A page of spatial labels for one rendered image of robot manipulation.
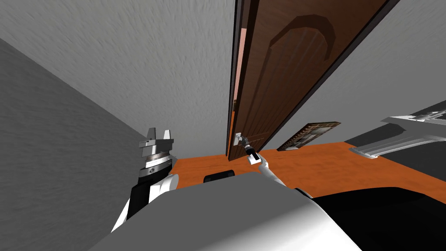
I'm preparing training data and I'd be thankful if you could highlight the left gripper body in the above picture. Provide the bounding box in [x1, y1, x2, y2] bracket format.
[138, 138, 175, 157]

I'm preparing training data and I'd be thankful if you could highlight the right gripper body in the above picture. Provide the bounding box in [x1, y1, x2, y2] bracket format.
[245, 144, 262, 166]

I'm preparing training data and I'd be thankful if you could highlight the silver door handle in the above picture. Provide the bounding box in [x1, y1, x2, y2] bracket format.
[233, 132, 250, 147]

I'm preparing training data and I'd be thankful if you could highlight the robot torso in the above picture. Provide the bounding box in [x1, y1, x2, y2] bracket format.
[88, 169, 364, 251]

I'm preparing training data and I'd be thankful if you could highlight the brown wooden door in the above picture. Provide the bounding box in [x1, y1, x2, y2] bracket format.
[228, 0, 390, 162]

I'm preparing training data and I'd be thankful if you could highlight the dark framed wall picture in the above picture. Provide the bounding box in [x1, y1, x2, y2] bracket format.
[277, 121, 342, 152]

